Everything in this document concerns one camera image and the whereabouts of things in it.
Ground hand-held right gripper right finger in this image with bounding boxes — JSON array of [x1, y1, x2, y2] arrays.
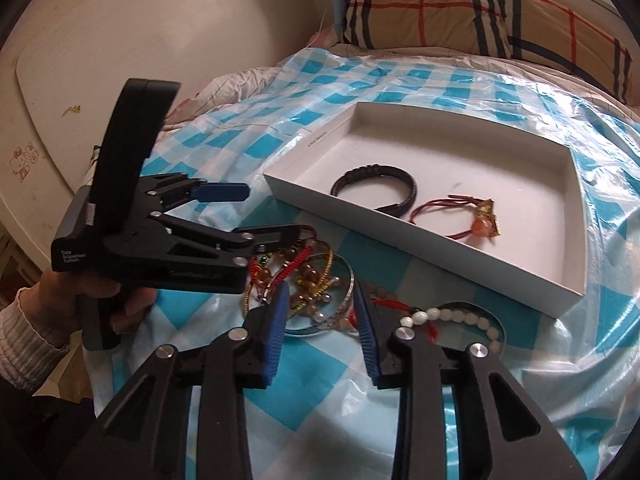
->
[[352, 282, 586, 480]]

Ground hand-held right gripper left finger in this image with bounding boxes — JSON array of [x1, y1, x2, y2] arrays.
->
[[60, 282, 291, 480]]

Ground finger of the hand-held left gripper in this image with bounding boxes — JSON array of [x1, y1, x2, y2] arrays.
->
[[141, 172, 250, 211], [150, 212, 307, 267]]

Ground red woven cord bracelet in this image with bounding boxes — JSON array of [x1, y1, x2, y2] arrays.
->
[[245, 239, 313, 303]]

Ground thin red string bracelet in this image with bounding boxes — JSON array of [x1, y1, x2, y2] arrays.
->
[[350, 297, 438, 343]]

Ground silver bangle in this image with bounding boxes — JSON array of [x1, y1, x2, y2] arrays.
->
[[280, 252, 357, 337]]

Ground white bead bracelet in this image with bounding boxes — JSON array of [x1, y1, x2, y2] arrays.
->
[[399, 307, 503, 356]]

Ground gold bead bracelet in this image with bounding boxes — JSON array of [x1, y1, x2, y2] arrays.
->
[[300, 240, 337, 296]]

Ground white cardboard box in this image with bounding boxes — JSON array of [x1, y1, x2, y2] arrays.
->
[[263, 101, 587, 318]]

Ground person's left hand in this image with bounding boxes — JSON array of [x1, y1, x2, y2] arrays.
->
[[40, 269, 157, 336]]

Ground white headboard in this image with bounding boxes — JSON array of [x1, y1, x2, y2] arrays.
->
[[15, 0, 336, 201]]

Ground blue checked plastic sheet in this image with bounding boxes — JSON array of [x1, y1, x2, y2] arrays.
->
[[82, 47, 640, 480]]

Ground pink cloth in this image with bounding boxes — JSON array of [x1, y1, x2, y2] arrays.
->
[[306, 27, 346, 50]]

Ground person's dark clothing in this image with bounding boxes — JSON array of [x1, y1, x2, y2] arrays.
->
[[0, 370, 116, 480]]

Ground black braided bracelet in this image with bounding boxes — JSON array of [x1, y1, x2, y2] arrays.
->
[[330, 164, 418, 218]]

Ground red cord bracelet orange charm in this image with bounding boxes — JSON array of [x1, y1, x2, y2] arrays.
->
[[409, 194, 501, 242]]

